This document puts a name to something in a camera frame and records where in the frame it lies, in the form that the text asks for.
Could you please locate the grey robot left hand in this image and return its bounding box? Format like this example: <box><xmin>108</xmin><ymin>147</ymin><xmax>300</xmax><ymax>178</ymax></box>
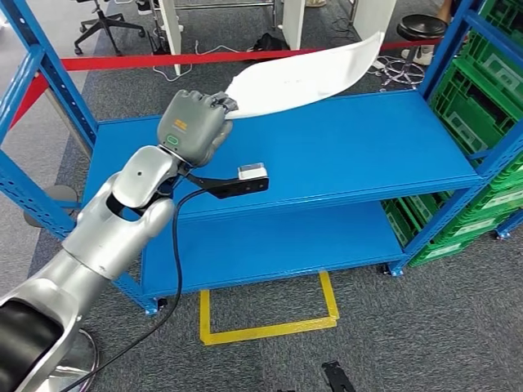
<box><xmin>157</xmin><ymin>89</ymin><xmax>240</xmax><ymax>169</ymax></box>

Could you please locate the white curved plastic part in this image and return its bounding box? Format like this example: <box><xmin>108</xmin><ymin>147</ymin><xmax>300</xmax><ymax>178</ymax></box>
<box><xmin>224</xmin><ymin>30</ymin><xmax>386</xmax><ymax>120</ymax></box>

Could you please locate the blue metal shelf rack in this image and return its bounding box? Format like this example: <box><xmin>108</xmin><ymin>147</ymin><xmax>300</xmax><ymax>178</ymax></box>
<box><xmin>0</xmin><ymin>0</ymin><xmax>523</xmax><ymax>317</ymax></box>
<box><xmin>494</xmin><ymin>207</ymin><xmax>523</xmax><ymax>240</ymax></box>

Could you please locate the white table leg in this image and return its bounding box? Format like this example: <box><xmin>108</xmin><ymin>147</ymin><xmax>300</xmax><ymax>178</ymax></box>
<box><xmin>281</xmin><ymin>0</ymin><xmax>306</xmax><ymax>51</ymax></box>
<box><xmin>158</xmin><ymin>0</ymin><xmax>183</xmax><ymax>77</ymax></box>
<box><xmin>352</xmin><ymin>0</ymin><xmax>397</xmax><ymax>42</ymax></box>

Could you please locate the black bag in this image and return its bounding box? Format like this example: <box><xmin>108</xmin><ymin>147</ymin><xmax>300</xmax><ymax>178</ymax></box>
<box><xmin>247</xmin><ymin>32</ymin><xmax>288</xmax><ymax>54</ymax></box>

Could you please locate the black office chair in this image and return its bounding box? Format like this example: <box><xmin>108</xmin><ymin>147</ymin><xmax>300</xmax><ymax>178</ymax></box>
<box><xmin>73</xmin><ymin>0</ymin><xmax>146</xmax><ymax>57</ymax></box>

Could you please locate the person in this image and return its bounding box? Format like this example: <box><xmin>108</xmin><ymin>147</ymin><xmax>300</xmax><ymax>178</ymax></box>
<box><xmin>400</xmin><ymin>0</ymin><xmax>454</xmax><ymax>67</ymax></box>

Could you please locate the black robot right foot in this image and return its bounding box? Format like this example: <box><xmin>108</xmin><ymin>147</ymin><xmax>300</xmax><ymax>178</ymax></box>
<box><xmin>320</xmin><ymin>360</ymin><xmax>356</xmax><ymax>392</ymax></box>

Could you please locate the black round stool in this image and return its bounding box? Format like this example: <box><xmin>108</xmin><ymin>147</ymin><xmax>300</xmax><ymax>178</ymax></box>
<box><xmin>383</xmin><ymin>14</ymin><xmax>448</xmax><ymax>91</ymax></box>

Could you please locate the green plastic crate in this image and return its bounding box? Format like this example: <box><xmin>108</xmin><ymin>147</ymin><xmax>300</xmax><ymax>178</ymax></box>
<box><xmin>382</xmin><ymin>197</ymin><xmax>477</xmax><ymax>268</ymax></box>
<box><xmin>460</xmin><ymin>0</ymin><xmax>523</xmax><ymax>109</ymax></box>
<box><xmin>433</xmin><ymin>162</ymin><xmax>523</xmax><ymax>221</ymax></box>
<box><xmin>398</xmin><ymin>189</ymin><xmax>509</xmax><ymax>244</ymax></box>
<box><xmin>429</xmin><ymin>56</ymin><xmax>523</xmax><ymax>169</ymax></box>

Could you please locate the white floor cable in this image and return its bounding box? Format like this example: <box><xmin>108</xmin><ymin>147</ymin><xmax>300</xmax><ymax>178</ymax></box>
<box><xmin>153</xmin><ymin>40</ymin><xmax>250</xmax><ymax>82</ymax></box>

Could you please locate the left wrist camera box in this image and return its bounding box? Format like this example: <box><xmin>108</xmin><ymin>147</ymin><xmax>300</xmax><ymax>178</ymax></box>
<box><xmin>186</xmin><ymin>162</ymin><xmax>271</xmax><ymax>200</ymax></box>

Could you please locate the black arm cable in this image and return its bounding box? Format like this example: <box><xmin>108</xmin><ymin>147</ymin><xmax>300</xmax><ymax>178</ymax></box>
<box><xmin>59</xmin><ymin>188</ymin><xmax>208</xmax><ymax>392</ymax></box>

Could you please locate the black stanchion post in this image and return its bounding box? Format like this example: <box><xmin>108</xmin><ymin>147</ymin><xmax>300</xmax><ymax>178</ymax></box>
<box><xmin>23</xmin><ymin>185</ymin><xmax>78</xmax><ymax>229</ymax></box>

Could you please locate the chrome stanchion post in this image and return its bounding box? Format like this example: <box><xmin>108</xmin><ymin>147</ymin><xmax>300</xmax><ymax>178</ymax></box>
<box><xmin>38</xmin><ymin>328</ymin><xmax>99</xmax><ymax>392</ymax></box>

